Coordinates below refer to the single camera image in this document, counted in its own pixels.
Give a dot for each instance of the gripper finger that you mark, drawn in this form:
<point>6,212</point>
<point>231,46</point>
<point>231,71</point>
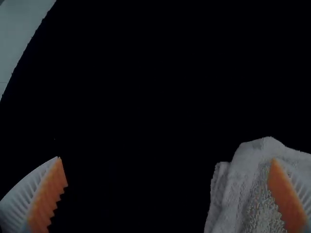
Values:
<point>291,204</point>
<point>31,201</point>

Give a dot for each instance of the pale towel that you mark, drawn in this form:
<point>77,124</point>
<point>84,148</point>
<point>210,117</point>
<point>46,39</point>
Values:
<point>243,182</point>

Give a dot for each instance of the black mat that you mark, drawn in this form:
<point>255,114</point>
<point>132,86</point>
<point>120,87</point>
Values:
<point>145,97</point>

